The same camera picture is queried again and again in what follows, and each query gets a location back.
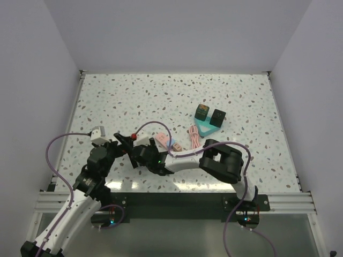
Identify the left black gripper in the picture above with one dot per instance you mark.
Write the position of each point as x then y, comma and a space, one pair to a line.
126, 146

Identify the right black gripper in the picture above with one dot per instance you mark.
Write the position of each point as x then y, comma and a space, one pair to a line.
152, 146

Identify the pink power strip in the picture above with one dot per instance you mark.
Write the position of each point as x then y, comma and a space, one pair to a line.
161, 138

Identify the pink brown plug adapter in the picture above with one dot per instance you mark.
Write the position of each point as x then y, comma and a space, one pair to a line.
176, 147

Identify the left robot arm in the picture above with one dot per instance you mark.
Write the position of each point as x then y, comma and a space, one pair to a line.
88, 195

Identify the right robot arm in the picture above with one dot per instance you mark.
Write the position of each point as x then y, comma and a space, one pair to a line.
225, 161

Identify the blue plug adapter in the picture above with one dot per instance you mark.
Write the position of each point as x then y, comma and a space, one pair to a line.
170, 143

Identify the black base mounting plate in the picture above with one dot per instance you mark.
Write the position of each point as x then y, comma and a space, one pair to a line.
172, 206

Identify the teal triangular socket base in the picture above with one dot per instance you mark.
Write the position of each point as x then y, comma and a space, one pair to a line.
205, 128

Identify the green cube adapter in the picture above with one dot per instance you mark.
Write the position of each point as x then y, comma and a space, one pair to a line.
201, 112

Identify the black cube adapter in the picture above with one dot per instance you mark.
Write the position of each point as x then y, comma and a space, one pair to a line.
217, 118

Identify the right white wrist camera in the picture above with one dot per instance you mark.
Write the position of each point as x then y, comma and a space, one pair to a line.
140, 139

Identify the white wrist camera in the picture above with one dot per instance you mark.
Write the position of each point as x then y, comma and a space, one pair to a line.
98, 136
140, 139

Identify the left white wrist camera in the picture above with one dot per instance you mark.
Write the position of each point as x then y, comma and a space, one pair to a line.
98, 136

